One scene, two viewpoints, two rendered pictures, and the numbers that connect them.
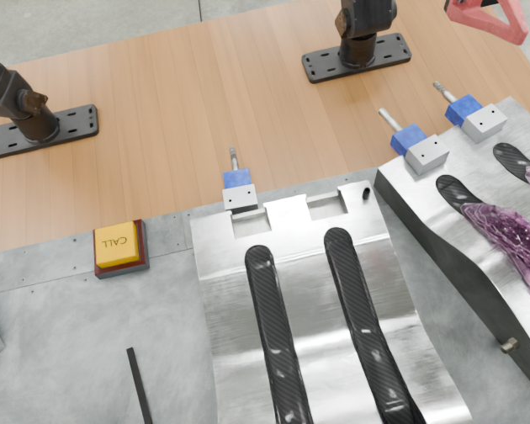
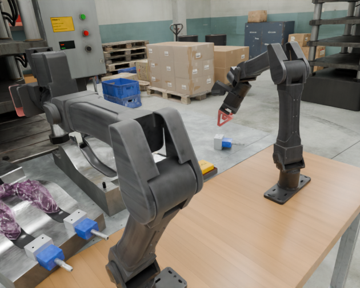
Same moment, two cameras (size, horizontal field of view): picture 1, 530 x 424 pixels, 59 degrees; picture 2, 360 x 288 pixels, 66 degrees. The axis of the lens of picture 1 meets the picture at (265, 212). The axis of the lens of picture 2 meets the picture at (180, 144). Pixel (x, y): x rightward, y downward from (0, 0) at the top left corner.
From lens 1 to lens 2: 1.09 m
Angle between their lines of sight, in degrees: 89
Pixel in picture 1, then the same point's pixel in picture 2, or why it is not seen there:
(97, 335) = not seen: hidden behind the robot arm
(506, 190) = (34, 222)
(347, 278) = (106, 171)
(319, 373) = (108, 151)
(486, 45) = not seen: outside the picture
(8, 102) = (275, 147)
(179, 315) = not seen: hidden behind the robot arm
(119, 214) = (216, 179)
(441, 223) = (68, 202)
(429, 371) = (74, 156)
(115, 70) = (301, 225)
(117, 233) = (204, 166)
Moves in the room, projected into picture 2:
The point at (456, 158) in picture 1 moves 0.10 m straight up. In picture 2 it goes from (59, 230) to (49, 199)
